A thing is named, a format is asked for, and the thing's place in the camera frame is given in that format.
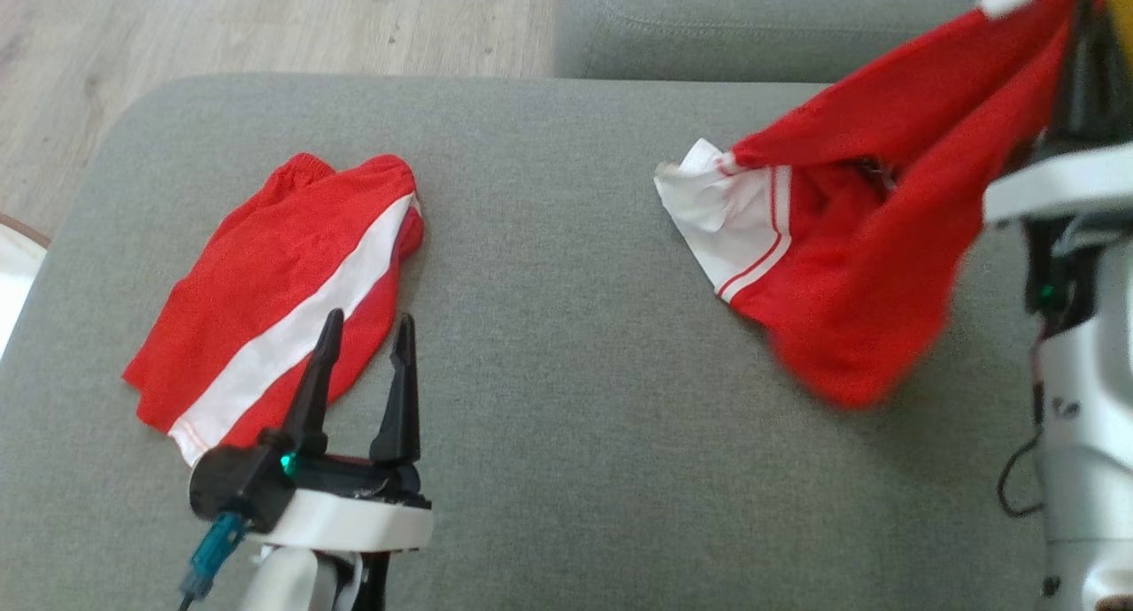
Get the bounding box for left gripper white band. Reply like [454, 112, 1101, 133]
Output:
[250, 308, 435, 556]

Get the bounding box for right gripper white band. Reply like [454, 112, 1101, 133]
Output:
[983, 0, 1133, 228]

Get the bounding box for red shorts with white stripe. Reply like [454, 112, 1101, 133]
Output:
[121, 152, 426, 468]

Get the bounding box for red jersey with number print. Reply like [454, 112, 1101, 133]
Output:
[653, 0, 1094, 410]

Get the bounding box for yellow sofa backrest cushion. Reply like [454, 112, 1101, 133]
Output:
[1098, 0, 1133, 58]

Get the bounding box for round white table brown rim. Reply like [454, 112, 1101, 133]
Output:
[0, 213, 51, 357]

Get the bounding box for left camera cable teal connector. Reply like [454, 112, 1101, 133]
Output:
[180, 511, 250, 611]

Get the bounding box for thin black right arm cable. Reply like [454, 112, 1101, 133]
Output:
[998, 421, 1047, 519]

